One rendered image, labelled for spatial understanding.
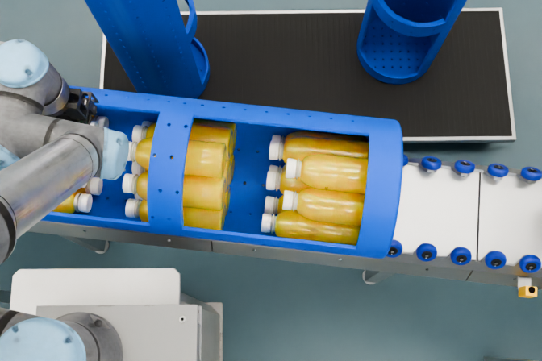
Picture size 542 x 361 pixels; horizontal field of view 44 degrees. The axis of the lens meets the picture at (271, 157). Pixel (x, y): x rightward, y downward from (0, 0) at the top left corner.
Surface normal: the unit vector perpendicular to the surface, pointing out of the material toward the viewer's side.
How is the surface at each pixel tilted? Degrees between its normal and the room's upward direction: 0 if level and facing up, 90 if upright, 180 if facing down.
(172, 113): 31
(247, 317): 0
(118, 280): 0
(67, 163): 69
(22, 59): 1
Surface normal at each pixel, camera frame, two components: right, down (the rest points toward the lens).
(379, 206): -0.06, 0.20
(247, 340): -0.01, -0.25
